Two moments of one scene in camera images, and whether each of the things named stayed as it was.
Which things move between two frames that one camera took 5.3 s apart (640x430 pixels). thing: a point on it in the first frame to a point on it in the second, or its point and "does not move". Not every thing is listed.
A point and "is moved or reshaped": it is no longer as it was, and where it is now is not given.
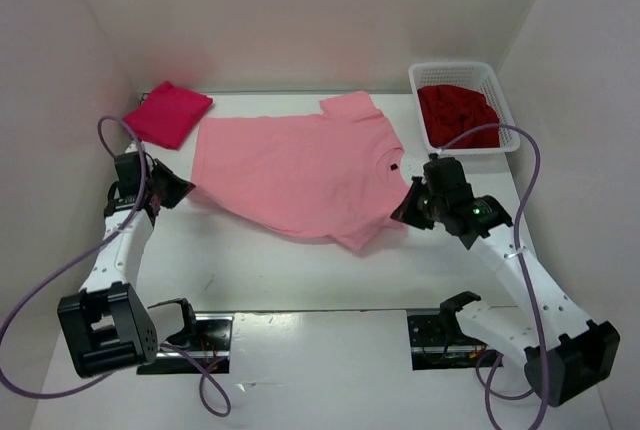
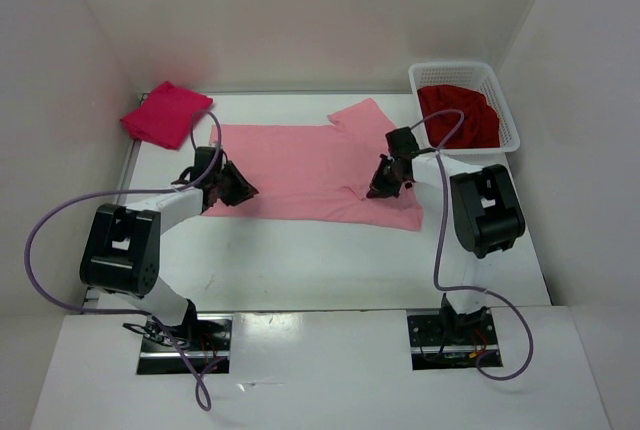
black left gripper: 163,186 to 228,183
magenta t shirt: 167,115 does not move
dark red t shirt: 450,111 does not move
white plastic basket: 470,74 does not move
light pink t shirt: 338,173 is moved or reshaped
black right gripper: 417,202 to 388,176
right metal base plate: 430,351 does not move
